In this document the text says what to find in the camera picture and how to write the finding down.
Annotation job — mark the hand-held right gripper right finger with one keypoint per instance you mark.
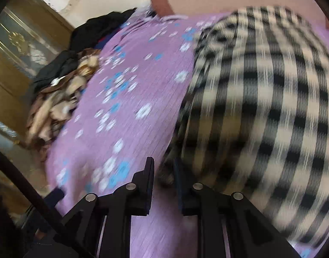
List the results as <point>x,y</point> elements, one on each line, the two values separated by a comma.
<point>180,189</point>

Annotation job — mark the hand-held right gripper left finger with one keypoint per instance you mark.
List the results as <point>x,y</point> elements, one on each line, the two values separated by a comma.
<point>149,186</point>

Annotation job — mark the black and cream checked garment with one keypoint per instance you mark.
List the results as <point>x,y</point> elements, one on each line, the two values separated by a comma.
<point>261,99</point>

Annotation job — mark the black clothes pile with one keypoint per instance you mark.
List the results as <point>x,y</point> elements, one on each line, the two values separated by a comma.
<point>99,27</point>

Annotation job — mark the purple floral bedsheet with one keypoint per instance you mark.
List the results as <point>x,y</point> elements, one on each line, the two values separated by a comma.
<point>143,86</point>

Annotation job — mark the brown patterned cloth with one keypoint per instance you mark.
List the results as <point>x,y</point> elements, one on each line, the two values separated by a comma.
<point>54,107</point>

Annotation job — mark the wooden door with glass panel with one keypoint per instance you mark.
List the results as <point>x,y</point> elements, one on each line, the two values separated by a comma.
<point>11,67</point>

